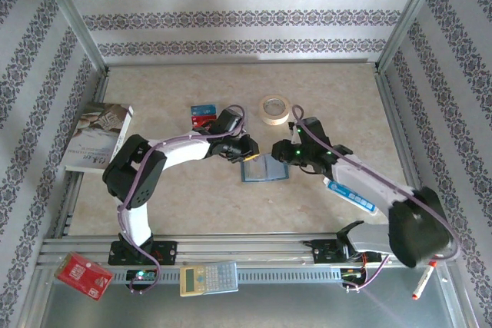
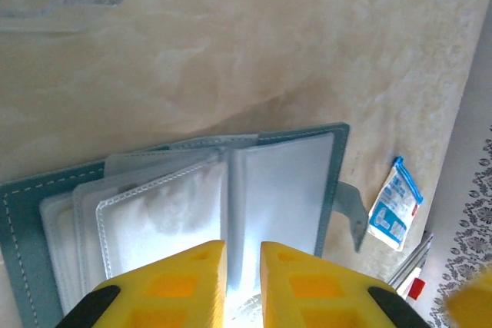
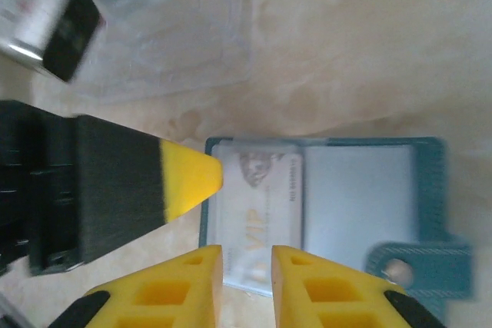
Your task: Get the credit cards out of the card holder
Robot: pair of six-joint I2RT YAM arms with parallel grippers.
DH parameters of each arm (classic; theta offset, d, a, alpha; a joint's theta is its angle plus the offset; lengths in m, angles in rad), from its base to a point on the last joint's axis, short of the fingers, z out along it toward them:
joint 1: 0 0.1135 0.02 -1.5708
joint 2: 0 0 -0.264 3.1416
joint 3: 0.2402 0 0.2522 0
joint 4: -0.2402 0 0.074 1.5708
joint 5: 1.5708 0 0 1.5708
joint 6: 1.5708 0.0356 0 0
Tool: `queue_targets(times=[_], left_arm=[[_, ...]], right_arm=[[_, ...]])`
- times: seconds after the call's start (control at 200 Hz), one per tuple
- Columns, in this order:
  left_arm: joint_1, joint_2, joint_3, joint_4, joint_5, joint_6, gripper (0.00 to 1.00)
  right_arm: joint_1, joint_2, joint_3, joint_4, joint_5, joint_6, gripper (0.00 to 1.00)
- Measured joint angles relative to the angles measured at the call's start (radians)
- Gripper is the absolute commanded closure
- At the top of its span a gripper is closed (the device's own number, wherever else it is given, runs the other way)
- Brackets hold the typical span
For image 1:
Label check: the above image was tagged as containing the clear acrylic card organizer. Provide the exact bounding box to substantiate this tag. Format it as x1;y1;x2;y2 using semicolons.
191;103;251;141

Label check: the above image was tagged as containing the blue leather card holder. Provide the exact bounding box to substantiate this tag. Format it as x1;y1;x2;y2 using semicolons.
240;153;290;184

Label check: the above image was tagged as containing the red credit card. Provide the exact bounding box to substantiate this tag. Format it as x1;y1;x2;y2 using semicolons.
191;114;218;130

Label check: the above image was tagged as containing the blue credit card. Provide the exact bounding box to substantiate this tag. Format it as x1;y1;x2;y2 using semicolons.
191;103;218;118

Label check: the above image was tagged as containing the beige masking tape roll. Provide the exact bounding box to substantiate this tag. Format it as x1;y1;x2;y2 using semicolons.
258;94;291;127

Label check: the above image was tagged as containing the white blue carton box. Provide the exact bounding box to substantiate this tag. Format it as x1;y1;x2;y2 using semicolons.
324;177;380;216

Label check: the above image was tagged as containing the beige grey calculator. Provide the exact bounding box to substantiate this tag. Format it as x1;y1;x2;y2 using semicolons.
179;260;239;297

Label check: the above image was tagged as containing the white paperback book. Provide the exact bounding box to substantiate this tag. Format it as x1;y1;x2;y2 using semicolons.
63;102;135;174

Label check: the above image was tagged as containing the grey sheet metal tray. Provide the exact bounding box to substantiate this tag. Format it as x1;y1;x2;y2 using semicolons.
36;266;470;328

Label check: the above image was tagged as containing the red white marker pen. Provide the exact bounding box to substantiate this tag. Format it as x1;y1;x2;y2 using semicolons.
411;260;437;300

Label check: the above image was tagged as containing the red cardboard box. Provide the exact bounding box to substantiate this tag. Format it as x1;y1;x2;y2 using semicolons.
53;251;115;301

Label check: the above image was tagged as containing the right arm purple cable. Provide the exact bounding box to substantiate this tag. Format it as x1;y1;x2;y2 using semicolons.
291;104;460;293

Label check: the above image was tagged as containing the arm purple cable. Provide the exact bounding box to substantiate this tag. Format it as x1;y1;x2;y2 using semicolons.
291;104;460;293
117;104;247;295

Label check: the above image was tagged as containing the aluminium back rail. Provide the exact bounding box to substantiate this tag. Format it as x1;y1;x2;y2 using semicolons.
105;58;380;68

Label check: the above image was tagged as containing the right aluminium side rail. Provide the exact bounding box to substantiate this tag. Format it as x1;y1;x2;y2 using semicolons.
374;68;437;235

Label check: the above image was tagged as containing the aluminium side rail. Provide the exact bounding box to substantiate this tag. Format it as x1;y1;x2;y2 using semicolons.
374;68;437;235
53;70;111;239

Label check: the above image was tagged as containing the aluminium mounting rail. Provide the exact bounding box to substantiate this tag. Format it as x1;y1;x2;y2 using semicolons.
37;232;451;268

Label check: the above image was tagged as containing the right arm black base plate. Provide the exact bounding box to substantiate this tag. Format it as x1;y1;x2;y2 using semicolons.
311;237;385;266

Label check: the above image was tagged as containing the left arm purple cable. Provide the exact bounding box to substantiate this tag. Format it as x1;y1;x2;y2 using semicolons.
117;104;247;295

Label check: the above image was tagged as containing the grey slotted cable duct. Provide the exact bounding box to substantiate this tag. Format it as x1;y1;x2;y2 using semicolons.
113;268;347;286

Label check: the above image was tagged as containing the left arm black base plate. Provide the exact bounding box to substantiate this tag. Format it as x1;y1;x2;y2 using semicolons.
108;240;178;267

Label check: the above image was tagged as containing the left aluminium side rail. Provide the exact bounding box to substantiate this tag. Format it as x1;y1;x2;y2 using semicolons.
53;70;111;239

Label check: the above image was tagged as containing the right aluminium frame post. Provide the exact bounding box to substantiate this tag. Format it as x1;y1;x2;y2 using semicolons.
375;0;450;75

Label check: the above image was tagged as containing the aluminium frame post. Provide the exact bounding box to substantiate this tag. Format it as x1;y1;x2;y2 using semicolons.
375;0;450;75
32;0;111;75

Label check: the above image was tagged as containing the left aluminium frame post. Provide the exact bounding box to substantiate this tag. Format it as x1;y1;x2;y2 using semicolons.
32;0;111;75

